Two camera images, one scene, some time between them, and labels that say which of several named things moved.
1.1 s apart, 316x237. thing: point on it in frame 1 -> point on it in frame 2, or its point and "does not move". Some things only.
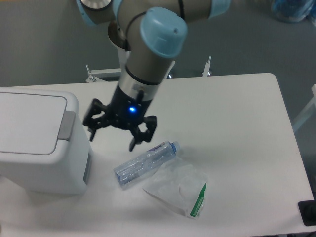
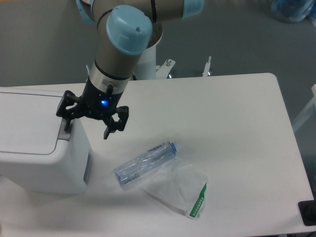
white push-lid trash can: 43,147 does not move
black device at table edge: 307,209 does not move
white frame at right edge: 299,119 does not move
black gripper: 126,111 -> 97,103
